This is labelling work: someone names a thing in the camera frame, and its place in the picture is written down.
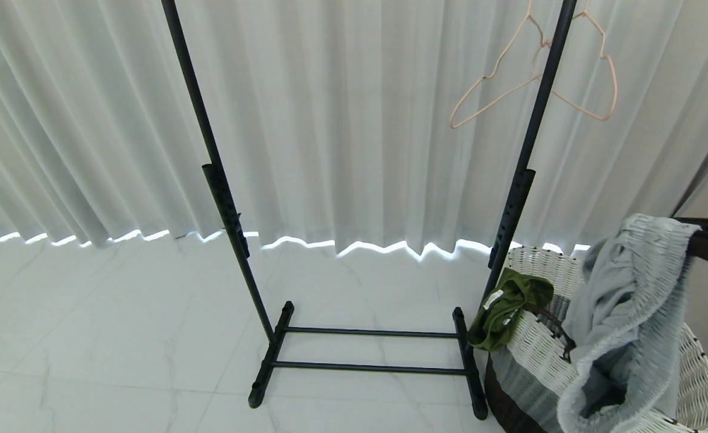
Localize pale grey shorts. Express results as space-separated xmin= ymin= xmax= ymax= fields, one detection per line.
xmin=557 ymin=213 xmax=702 ymax=433

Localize black clothes rack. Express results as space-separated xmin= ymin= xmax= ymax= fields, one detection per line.
xmin=161 ymin=0 xmax=578 ymax=420

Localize white laundry basket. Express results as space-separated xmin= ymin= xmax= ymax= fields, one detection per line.
xmin=485 ymin=245 xmax=708 ymax=433

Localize white curtain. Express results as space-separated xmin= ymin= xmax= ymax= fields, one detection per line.
xmin=0 ymin=0 xmax=708 ymax=262

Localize green garment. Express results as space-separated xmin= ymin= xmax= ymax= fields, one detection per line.
xmin=467 ymin=268 xmax=555 ymax=352

